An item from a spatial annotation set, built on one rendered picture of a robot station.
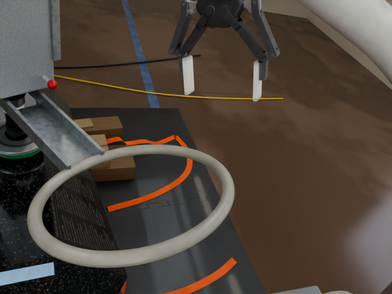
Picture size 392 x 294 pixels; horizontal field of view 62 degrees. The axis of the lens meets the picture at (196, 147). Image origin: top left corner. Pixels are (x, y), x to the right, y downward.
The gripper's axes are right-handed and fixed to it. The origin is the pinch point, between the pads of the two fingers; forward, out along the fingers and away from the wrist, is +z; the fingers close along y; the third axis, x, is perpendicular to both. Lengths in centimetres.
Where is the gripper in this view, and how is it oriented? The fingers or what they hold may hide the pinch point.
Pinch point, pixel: (221, 90)
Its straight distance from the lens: 62.5
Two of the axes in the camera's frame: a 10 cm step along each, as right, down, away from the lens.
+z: 0.5, 9.0, 4.4
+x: -4.3, 4.1, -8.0
